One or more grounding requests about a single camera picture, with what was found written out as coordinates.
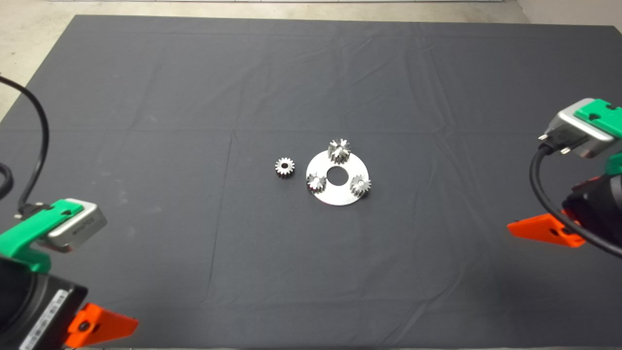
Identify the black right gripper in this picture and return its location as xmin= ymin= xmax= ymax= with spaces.
xmin=507 ymin=174 xmax=622 ymax=249

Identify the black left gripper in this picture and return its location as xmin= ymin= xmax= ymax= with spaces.
xmin=17 ymin=272 xmax=139 ymax=350

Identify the larger steel gear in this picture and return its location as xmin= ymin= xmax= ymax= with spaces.
xmin=328 ymin=139 xmax=351 ymax=164

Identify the black braided left arm sleeve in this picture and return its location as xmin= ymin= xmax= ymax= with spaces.
xmin=0 ymin=163 xmax=14 ymax=200

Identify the round metal plate with hole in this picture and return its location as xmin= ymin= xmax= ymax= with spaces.
xmin=306 ymin=150 xmax=371 ymax=207

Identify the dark grey table cloth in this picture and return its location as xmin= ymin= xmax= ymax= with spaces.
xmin=0 ymin=15 xmax=622 ymax=350

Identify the black right camera cable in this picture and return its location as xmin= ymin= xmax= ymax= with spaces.
xmin=529 ymin=130 xmax=622 ymax=259

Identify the black camera cable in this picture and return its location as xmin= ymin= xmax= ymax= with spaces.
xmin=529 ymin=130 xmax=622 ymax=259
xmin=0 ymin=77 xmax=50 ymax=217

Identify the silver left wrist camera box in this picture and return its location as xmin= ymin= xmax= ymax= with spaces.
xmin=46 ymin=198 xmax=108 ymax=254

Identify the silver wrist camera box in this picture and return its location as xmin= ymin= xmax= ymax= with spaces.
xmin=538 ymin=99 xmax=622 ymax=159
xmin=46 ymin=198 xmax=108 ymax=254

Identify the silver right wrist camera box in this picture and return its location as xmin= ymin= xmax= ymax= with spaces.
xmin=538 ymin=99 xmax=622 ymax=159

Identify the green left camera mount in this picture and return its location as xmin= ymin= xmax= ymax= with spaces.
xmin=0 ymin=199 xmax=84 ymax=274

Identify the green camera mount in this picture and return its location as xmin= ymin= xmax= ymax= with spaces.
xmin=575 ymin=99 xmax=622 ymax=176
xmin=0 ymin=199 xmax=84 ymax=274

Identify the green right camera mount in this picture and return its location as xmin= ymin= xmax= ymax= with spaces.
xmin=575 ymin=99 xmax=622 ymax=176

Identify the black left camera cable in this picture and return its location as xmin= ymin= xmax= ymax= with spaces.
xmin=0 ymin=77 xmax=50 ymax=217

